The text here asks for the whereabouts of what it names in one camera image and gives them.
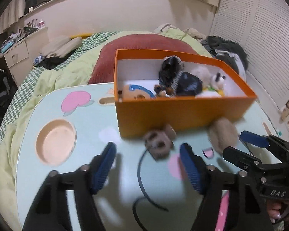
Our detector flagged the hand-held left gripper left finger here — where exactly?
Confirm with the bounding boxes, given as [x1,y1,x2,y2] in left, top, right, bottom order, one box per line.
[22,142,117,231]

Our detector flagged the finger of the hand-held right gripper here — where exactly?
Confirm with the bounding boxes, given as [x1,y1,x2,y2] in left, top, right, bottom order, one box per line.
[222,146,266,184]
[240,130,289,160]

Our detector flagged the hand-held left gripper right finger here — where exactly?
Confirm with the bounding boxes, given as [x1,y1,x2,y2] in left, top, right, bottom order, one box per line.
[179,142,275,231]

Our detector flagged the beige fluffy pom hair tie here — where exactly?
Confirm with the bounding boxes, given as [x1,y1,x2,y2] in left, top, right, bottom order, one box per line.
[208,118,240,153]

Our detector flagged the grey bear hair tie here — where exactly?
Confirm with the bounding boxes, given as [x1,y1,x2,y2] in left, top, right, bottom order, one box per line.
[143,124,177,160]

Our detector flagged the orange cardboard box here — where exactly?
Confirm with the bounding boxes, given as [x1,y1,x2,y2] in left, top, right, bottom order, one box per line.
[114,49,258,139]

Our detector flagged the black plush toy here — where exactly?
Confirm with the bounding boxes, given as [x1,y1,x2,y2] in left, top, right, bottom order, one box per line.
[158,56,185,90]

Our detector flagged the person's right hand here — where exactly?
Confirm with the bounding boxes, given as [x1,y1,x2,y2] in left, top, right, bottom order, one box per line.
[266,200,285,225]

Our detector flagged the black thin headband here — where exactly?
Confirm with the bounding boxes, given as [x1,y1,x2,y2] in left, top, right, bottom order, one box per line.
[132,149,169,231]

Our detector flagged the light green lap table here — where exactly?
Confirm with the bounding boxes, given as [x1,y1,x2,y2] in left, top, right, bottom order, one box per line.
[14,82,289,231]

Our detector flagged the panda plush hair clip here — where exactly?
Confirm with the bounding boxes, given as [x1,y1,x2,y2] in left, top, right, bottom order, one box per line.
[208,73,227,91]

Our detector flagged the navy shiny scrunchie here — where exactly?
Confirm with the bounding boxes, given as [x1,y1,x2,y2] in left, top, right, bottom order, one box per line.
[176,72,204,96]

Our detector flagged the beige headband with blue trim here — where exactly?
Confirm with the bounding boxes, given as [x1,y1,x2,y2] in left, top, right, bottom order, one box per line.
[122,84,157,100]

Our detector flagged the brown bear hair clip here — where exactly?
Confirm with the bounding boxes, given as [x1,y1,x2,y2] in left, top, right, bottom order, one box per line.
[154,84,174,98]

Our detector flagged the dark clothes pile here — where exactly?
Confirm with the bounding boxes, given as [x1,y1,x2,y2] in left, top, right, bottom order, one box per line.
[201,36,249,75]

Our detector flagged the white louvred door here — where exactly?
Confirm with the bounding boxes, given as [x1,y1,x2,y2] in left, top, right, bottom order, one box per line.
[211,0,289,107]

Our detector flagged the light green blanket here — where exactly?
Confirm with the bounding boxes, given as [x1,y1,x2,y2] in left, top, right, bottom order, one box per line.
[0,26,215,198]

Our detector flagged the green checkered bedsheet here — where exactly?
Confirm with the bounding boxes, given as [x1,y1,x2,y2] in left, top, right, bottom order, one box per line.
[0,30,126,135]

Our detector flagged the black cloth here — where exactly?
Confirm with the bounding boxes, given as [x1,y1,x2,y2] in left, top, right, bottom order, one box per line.
[35,54,71,70]

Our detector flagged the black office chair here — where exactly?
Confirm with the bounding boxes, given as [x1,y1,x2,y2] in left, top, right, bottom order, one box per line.
[0,60,18,107]

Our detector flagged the beige folded pillow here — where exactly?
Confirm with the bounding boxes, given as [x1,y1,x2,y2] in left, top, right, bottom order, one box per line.
[40,36,83,58]

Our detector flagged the beige crumpled clothes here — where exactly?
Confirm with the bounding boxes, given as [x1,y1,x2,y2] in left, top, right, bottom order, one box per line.
[154,23,207,40]

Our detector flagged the white dresser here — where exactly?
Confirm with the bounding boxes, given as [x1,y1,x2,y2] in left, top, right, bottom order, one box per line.
[3,26,50,85]

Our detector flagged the cup of makeup brushes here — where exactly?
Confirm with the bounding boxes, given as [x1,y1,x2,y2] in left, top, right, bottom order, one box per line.
[23,19,39,33]

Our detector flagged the white fluffy pom hair tie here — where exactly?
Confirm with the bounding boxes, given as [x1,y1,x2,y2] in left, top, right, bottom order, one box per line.
[191,66,213,87]

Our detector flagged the red corduroy pillow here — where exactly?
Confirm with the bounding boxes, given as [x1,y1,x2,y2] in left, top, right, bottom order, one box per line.
[89,34,200,85]

